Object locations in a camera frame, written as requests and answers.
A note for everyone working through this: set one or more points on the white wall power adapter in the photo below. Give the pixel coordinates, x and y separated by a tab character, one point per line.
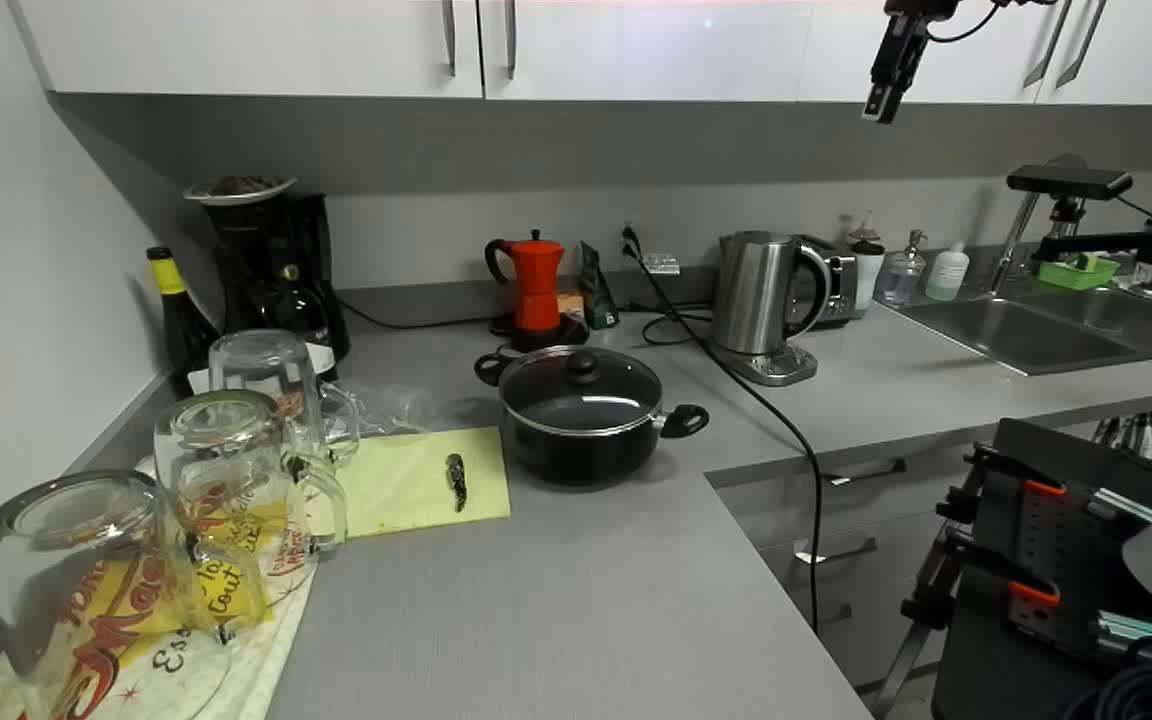
662	266

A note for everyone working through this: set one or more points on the orange moka pot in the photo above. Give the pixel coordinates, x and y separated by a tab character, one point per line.
537	276

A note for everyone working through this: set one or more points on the small dark chili pepper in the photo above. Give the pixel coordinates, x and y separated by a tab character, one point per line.
457	481

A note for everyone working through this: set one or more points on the printed kitchen towel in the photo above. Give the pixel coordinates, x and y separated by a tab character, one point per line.
239	665

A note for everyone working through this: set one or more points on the white cup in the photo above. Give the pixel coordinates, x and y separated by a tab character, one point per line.
864	276

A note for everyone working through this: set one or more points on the small upturned drinking glass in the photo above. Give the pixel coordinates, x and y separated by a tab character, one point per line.
266	374

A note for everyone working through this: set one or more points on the green sponge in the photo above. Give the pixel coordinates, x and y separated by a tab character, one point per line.
1078	272

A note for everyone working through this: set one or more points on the upturned glass mug yellow print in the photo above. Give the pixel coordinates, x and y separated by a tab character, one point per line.
222	506

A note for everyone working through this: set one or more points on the black cart with orange clamps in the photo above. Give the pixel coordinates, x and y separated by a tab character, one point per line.
1057	534

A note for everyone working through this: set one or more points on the stainless steel electric kettle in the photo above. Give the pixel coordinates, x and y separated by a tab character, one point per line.
751	302

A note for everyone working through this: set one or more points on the clear plastic wrap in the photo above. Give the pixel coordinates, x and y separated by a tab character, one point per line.
398	405

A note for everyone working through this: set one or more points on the large upturned glass red print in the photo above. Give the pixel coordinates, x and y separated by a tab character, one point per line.
68	585

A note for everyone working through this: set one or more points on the black cooking pot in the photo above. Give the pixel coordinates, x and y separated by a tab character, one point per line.
584	450

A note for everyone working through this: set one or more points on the black camera on stand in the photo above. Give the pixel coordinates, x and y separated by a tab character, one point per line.
1069	180

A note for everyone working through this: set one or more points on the clear soap dispenser bottle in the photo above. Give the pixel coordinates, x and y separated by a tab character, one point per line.
905	272

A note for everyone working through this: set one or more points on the stainless steel sink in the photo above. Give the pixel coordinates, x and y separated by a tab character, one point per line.
1041	335

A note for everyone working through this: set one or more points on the glass pot lid black knob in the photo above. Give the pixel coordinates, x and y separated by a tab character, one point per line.
581	387

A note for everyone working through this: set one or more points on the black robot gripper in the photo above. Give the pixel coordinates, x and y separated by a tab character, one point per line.
915	34

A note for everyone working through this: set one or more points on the dark wine bottle yellow cap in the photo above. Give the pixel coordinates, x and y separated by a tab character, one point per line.
176	320

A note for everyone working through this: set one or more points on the beige box with barcode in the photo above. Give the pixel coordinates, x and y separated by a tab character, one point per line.
568	305

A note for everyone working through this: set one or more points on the black coffee machine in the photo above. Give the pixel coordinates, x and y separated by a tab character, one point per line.
276	266

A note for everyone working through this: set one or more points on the white plastic bottle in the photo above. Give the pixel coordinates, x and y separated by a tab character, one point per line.
951	272

